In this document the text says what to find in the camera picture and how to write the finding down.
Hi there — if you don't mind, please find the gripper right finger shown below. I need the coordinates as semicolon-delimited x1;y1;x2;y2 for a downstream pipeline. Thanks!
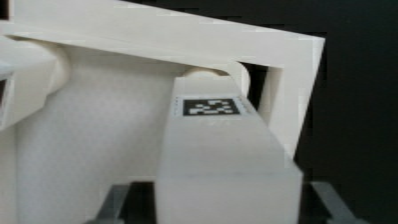
300;181;371;224

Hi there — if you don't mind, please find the white desk leg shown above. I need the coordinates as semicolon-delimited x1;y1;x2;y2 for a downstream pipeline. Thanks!
0;37;71;131
155;68;302;224

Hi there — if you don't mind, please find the white desk top tray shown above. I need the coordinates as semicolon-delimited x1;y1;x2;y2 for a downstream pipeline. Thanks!
0;0;323;224

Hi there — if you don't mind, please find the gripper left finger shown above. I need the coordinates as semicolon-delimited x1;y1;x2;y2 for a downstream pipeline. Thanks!
85;183;158;224

